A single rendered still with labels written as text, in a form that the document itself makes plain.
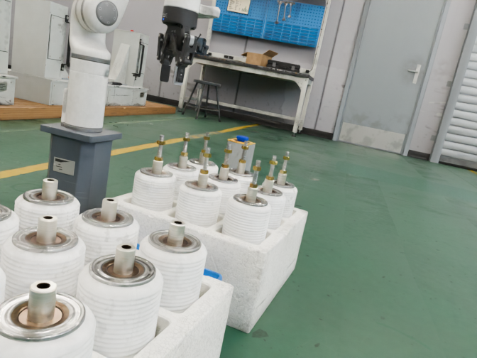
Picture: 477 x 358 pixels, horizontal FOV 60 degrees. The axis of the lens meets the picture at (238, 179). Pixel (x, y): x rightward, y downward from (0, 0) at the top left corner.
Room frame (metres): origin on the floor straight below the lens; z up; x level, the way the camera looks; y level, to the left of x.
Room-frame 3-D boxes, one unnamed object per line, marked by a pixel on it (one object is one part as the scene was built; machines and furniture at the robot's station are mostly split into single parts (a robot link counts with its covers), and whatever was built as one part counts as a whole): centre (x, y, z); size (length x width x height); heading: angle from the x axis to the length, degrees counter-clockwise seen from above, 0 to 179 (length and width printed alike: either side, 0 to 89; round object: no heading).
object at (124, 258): (0.44, 0.11, 0.26); 0.02 x 0.02 x 0.03
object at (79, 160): (1.04, 0.42, 0.15); 0.15 x 0.15 x 0.30; 77
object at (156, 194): (0.93, 0.19, 0.16); 0.10 x 0.10 x 0.18
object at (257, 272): (1.00, 0.04, 0.09); 0.39 x 0.39 x 0.18; 71
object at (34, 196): (0.63, 0.29, 0.25); 0.08 x 0.08 x 0.01
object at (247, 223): (0.85, -0.03, 0.16); 0.10 x 0.10 x 0.18
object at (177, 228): (0.55, 0.07, 0.26); 0.02 x 0.02 x 0.03
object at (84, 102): (1.04, 0.42, 0.39); 0.09 x 0.09 x 0.17; 77
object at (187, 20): (0.93, 0.19, 0.57); 0.08 x 0.08 x 0.09
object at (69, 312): (0.33, 0.15, 0.25); 0.08 x 0.08 x 0.01
